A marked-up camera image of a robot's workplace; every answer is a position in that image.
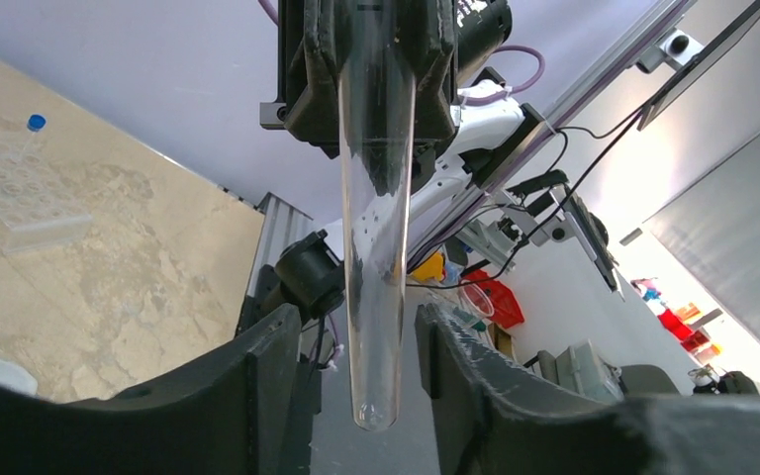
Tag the clear glass test tube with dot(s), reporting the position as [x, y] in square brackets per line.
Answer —
[376, 178]

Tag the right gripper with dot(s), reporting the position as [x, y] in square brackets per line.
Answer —
[371, 70]

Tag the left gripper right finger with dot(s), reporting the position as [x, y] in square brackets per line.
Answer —
[492, 416]

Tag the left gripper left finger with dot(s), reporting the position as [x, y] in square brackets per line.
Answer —
[224, 412]

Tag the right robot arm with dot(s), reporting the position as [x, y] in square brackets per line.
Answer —
[309, 273]

